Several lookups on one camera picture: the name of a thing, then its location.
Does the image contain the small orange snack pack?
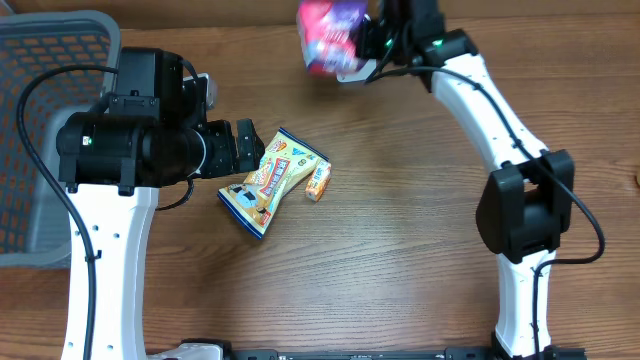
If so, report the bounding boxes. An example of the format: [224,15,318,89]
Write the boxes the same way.
[305,161,332,202]

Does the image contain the yellow blue snack bag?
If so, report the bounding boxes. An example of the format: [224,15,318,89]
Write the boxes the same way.
[217,128,329,240]

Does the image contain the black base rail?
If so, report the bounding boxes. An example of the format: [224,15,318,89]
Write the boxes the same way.
[179,339,589,360]

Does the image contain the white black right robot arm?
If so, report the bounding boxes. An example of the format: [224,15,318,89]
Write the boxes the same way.
[356,1,574,359]

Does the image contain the red purple pantyliner pack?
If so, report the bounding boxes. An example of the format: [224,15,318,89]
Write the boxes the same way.
[296,0,367,76]

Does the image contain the white barcode scanner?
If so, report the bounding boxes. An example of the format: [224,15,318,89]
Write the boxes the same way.
[336,59,377,83]

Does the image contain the grey plastic mesh basket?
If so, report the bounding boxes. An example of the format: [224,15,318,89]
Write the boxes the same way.
[1,10,121,268]

